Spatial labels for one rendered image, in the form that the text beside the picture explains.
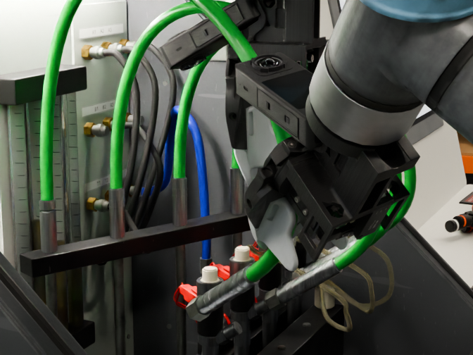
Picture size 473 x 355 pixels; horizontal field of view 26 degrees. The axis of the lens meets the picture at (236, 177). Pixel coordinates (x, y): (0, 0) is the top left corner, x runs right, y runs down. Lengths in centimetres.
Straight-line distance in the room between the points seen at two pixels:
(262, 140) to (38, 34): 38
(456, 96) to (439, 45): 3
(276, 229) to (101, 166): 60
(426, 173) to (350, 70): 117
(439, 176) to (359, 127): 121
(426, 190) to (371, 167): 109
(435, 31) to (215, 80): 80
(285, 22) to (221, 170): 45
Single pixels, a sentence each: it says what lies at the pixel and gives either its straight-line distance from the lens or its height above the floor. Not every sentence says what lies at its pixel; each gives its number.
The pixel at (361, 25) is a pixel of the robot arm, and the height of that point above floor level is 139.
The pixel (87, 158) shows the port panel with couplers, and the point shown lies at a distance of 135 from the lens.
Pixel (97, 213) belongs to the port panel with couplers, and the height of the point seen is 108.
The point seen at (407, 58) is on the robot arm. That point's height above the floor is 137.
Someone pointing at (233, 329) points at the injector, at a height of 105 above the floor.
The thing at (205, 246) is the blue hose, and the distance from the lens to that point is 137.
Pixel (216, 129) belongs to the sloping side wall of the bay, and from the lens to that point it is 138.
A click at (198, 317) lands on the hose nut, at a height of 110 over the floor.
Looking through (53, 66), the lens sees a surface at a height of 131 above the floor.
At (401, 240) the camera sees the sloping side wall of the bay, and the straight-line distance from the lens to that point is 131.
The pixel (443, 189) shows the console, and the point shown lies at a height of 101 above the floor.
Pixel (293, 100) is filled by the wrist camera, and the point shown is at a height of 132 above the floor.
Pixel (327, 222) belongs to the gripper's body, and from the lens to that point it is 73.
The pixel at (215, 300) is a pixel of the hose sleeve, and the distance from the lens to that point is 93.
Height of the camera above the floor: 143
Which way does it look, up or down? 13 degrees down
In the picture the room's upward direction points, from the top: straight up
